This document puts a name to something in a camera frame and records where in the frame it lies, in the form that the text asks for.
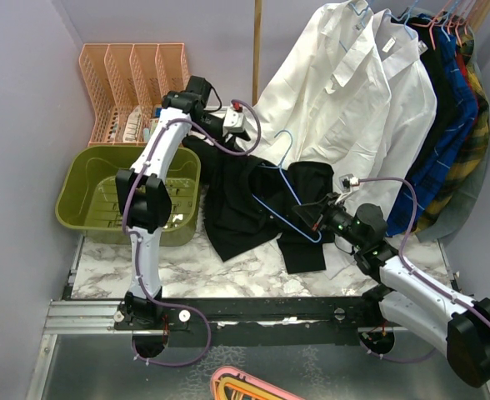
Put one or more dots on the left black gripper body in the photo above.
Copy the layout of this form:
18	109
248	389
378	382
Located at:
211	122

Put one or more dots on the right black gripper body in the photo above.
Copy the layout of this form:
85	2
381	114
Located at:
340	222

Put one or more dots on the black shirt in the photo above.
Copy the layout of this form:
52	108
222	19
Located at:
249	202
446	107

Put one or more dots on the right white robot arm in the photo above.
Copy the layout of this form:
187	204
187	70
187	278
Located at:
456	325

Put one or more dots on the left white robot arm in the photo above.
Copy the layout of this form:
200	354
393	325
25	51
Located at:
143	198

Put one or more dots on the front white shirt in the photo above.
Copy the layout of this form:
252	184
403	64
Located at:
329	100

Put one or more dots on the white shirt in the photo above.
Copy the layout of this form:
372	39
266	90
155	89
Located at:
329	100
407	137

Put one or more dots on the yellow plaid shirt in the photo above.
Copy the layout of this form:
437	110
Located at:
452	204

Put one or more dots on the blue plaid shirt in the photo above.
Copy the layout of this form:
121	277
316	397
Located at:
427	181

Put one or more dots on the pink hanger stack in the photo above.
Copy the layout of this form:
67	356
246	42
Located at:
232	383

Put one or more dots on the black hanging shirt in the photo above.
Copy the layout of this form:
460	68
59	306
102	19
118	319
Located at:
446	107

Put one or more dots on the peach plastic file organizer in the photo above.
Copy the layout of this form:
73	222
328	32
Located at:
126	83

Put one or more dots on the wooden rack pole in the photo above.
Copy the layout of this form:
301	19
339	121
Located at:
257	28

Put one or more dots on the olive green plastic basin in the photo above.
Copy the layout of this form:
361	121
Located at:
88	201

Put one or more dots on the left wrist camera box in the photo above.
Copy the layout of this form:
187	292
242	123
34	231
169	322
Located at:
233	122

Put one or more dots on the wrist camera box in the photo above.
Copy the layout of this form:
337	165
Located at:
233	122
349	185

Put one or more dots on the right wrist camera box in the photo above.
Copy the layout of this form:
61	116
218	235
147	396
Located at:
349	185

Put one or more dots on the black mounting rail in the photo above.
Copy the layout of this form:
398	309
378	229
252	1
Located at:
250	321

